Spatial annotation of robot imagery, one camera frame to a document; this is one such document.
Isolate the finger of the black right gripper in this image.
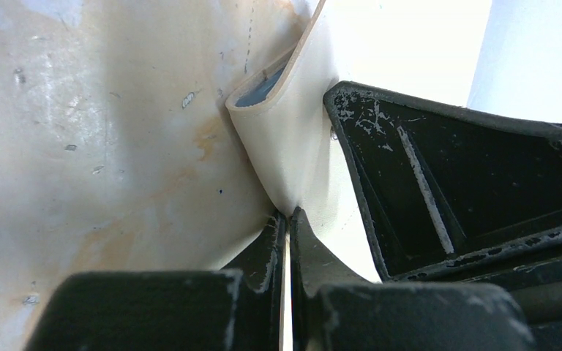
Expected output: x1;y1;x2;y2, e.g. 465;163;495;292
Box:
450;244;562;350
323;81;562;281

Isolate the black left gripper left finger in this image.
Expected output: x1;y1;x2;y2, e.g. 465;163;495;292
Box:
26;212;286;350

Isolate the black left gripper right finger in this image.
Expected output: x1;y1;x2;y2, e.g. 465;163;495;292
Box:
290;208;536;350

